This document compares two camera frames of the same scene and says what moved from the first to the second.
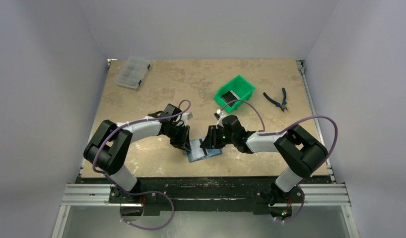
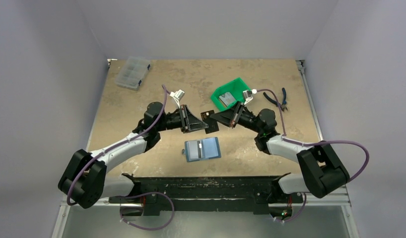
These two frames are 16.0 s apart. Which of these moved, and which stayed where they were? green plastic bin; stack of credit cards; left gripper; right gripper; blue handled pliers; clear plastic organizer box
Moved: green plastic bin; stack of credit cards; right gripper; left gripper
Stayed: blue handled pliers; clear plastic organizer box
